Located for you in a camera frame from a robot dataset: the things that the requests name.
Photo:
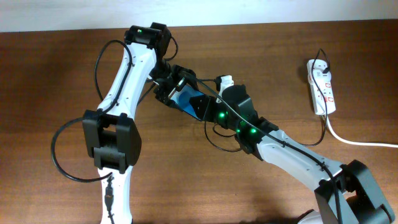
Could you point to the blue Galaxy smartphone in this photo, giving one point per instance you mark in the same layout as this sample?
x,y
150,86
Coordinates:
x,y
182,99

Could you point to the white power strip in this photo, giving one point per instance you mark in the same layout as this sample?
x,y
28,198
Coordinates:
x,y
322,93

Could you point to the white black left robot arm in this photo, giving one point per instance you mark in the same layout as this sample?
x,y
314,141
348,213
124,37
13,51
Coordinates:
x,y
111,135

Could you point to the white charger adapter plug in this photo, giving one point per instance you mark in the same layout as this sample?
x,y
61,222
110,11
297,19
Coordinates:
x,y
321,71

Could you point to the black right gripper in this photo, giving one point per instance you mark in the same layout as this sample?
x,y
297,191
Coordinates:
x,y
207,109

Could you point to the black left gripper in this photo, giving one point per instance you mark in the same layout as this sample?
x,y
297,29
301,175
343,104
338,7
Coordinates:
x,y
185,76

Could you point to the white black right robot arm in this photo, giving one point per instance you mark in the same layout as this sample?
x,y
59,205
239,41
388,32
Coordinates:
x,y
345,193

